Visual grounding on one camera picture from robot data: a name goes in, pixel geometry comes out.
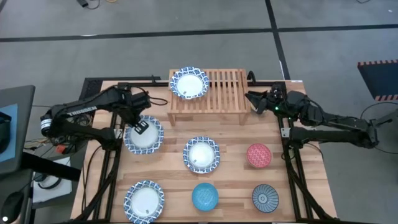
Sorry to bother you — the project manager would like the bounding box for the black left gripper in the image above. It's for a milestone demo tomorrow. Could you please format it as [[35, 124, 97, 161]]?
[[123, 105, 149, 135]]

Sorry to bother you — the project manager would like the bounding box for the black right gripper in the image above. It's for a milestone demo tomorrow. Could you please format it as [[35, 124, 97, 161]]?
[[244, 91, 290, 114]]

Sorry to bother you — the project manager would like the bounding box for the blue patterned white plate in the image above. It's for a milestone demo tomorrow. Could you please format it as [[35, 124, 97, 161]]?
[[123, 179, 165, 224], [182, 136, 221, 174], [169, 66, 210, 100], [123, 114, 165, 156]]

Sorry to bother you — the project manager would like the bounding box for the bowl red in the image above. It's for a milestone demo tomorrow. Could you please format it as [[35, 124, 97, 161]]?
[[246, 143, 272, 169]]

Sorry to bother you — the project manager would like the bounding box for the bowl teal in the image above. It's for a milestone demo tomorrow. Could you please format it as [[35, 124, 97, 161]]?
[[191, 182, 220, 212]]

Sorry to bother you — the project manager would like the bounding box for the dark blue striped bowl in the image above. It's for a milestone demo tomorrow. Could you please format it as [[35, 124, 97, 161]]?
[[251, 184, 280, 213]]

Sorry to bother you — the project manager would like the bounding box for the slatted wooden shelf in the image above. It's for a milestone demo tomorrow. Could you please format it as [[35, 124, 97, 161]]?
[[167, 68, 252, 127]]

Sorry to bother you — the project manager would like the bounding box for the black perforated panel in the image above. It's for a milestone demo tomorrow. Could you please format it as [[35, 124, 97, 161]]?
[[80, 77, 104, 101]]

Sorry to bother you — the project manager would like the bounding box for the white paper sheet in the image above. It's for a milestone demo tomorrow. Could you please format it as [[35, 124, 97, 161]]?
[[32, 156, 74, 205]]

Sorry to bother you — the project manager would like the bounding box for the blue mat with orange stripes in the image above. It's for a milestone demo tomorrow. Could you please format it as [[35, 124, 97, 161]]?
[[356, 59, 398, 102]]

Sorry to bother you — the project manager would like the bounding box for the blue sheet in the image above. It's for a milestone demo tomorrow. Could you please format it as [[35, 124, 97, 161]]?
[[0, 103, 19, 163]]

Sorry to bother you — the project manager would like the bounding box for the black power adapter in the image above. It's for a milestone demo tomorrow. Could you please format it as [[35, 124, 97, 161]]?
[[76, 0, 101, 10]]

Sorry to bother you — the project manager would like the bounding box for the black computer mouse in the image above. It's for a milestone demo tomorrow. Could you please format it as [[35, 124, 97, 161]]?
[[0, 190, 25, 224]]

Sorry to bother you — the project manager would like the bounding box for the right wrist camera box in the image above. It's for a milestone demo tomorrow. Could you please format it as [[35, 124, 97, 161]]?
[[269, 82, 287, 95]]

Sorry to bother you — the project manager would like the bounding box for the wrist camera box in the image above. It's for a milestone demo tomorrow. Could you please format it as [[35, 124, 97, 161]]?
[[131, 91, 152, 109], [269, 82, 287, 95]]

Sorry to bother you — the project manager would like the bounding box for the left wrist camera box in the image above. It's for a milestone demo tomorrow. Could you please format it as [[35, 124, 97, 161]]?
[[131, 91, 152, 109]]

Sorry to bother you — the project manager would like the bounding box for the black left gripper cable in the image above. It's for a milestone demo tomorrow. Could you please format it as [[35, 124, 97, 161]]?
[[146, 95, 169, 106]]

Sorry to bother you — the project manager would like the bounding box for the black cable under table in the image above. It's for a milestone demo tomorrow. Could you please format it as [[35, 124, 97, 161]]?
[[80, 144, 104, 216]]

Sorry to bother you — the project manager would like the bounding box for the black aluminium table frame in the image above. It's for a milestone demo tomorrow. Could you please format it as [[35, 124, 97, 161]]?
[[76, 80, 340, 224]]

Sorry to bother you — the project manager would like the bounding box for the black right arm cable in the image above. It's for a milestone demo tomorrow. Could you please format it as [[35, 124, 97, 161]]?
[[360, 101, 398, 155]]

